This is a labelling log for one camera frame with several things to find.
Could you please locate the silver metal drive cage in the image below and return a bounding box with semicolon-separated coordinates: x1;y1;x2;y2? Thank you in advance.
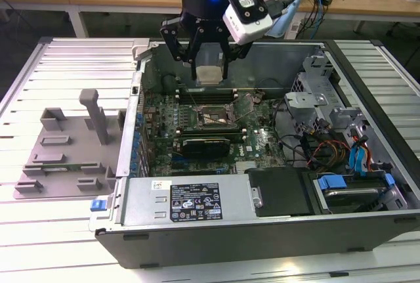
283;51;365;133

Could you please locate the yellow wire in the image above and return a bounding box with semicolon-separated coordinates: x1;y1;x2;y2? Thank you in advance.
327;146;345;167

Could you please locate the black round part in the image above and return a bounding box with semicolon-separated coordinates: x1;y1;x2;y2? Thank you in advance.
161;73;180;96

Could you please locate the silver CPU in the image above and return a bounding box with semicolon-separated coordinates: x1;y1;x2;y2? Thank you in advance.
196;64;224;86

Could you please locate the black PC case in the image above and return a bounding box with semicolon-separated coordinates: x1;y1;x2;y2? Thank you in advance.
88;37;420;270

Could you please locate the black graphics card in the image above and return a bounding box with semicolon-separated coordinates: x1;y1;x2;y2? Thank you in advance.
172;136;232;158

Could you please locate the silver power supply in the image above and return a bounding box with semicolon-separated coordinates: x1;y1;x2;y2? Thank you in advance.
123;176;263;228

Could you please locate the blue flat wire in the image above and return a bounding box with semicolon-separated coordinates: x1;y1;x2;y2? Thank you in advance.
348;146;362;175
356;133;371;175

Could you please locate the blue cable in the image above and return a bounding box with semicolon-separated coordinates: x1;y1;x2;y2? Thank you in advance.
308;0;326;39

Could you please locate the green motherboard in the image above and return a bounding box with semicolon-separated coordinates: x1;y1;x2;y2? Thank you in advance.
140;91;289;177

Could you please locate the hard disk in blue carrier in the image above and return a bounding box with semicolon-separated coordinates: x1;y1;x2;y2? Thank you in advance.
314;173;394;214

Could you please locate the silver metal latch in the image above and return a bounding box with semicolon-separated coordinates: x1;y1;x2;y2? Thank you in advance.
251;186;264;207

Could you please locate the green RAM stick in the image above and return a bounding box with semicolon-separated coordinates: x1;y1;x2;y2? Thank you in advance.
42;163;100;172

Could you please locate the black plastic shroud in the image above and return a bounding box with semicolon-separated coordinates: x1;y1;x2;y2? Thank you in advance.
245;167;316;218

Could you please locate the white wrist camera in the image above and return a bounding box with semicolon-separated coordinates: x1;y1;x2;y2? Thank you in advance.
209;0;274;47

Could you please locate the grey parts rack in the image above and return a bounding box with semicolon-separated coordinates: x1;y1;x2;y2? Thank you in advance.
12;88;127;200

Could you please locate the metal socket cover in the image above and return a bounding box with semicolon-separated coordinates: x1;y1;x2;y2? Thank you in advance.
233;97;256;123

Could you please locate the black RAM slot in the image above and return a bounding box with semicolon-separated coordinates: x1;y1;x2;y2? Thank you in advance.
177;98;239;104
177;87;239;93
175;134;249;138
175;126;249;130
177;91;239;96
175;131;249;135
175;129;249;133
177;95;239;100

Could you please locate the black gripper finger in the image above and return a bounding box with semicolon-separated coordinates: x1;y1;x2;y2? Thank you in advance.
215;26;254;79
159;18;207;81

